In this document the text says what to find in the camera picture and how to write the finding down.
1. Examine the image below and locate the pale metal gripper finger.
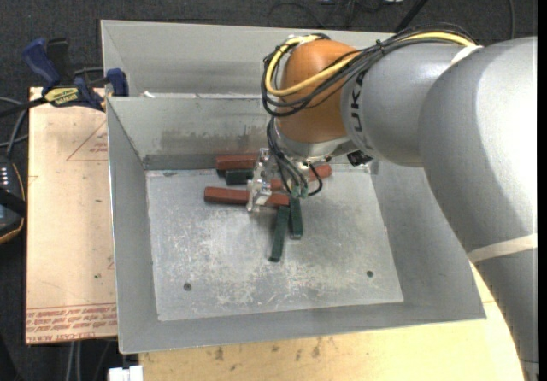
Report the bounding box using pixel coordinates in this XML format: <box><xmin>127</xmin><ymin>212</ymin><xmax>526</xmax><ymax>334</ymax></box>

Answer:
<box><xmin>247</xmin><ymin>179</ymin><xmax>272</xmax><ymax>197</ymax></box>
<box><xmin>245</xmin><ymin>194</ymin><xmax>274</xmax><ymax>214</ymax></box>

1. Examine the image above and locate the dark green flat block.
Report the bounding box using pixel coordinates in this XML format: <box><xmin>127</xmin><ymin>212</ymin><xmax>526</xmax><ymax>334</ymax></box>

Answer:
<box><xmin>288</xmin><ymin>195</ymin><xmax>305</xmax><ymax>241</ymax></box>
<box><xmin>268</xmin><ymin>204</ymin><xmax>292</xmax><ymax>263</ymax></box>
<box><xmin>224</xmin><ymin>169</ymin><xmax>256</xmax><ymax>186</ymax></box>

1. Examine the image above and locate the red-brown flat block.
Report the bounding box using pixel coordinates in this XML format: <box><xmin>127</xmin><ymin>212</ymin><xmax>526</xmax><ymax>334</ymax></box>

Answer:
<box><xmin>203</xmin><ymin>185</ymin><xmax>292</xmax><ymax>208</ymax></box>
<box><xmin>269</xmin><ymin>163</ymin><xmax>333</xmax><ymax>192</ymax></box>
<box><xmin>215</xmin><ymin>153</ymin><xmax>258</xmax><ymax>172</ymax></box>

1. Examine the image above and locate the grey metal bin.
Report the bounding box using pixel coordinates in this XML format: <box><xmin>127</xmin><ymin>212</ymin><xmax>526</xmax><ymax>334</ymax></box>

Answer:
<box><xmin>100</xmin><ymin>19</ymin><xmax>488</xmax><ymax>355</ymax></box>

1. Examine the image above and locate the brown cardboard board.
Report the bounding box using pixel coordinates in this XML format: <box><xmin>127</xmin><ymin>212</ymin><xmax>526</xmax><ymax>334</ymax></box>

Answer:
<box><xmin>25</xmin><ymin>86</ymin><xmax>119</xmax><ymax>346</ymax></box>

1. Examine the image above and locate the black cylinder on white bracket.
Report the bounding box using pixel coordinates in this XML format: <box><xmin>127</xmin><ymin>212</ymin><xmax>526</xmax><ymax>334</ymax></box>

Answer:
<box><xmin>346</xmin><ymin>149</ymin><xmax>373</xmax><ymax>167</ymax></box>

